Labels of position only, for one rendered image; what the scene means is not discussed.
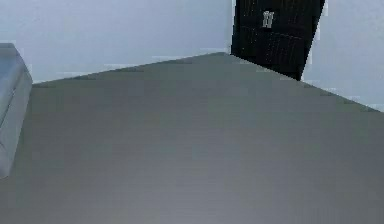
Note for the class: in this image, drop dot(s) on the black room door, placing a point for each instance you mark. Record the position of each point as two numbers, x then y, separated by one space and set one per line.
280 40

